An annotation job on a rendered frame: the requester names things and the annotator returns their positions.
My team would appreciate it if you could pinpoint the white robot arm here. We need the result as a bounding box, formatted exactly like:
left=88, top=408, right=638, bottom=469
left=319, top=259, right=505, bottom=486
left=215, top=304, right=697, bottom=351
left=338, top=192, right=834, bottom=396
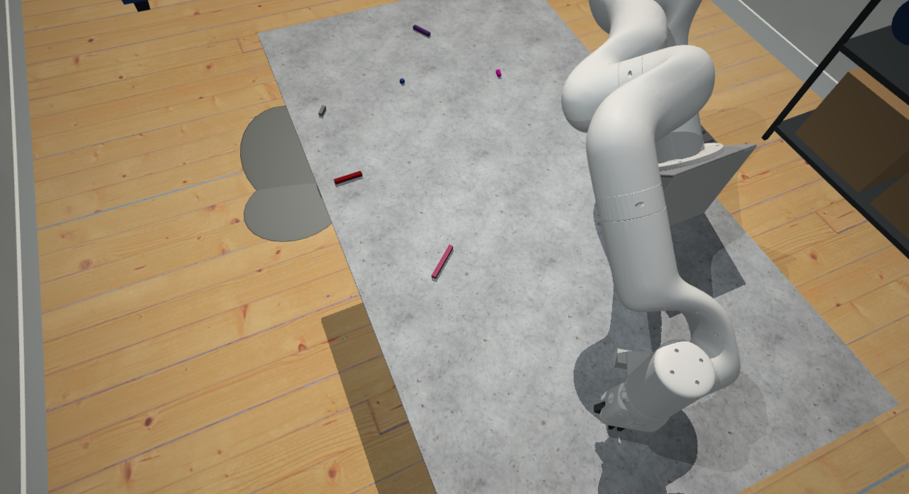
left=561, top=0, right=741, bottom=424

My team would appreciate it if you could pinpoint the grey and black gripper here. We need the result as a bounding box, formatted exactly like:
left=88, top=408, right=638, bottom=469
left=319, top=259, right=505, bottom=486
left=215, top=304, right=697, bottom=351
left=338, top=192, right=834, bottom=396
left=594, top=383, right=669, bottom=432

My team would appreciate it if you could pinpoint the pink rod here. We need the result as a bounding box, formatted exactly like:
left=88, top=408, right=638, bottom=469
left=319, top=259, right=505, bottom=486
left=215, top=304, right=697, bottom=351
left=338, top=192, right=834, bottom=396
left=432, top=245, right=453, bottom=279

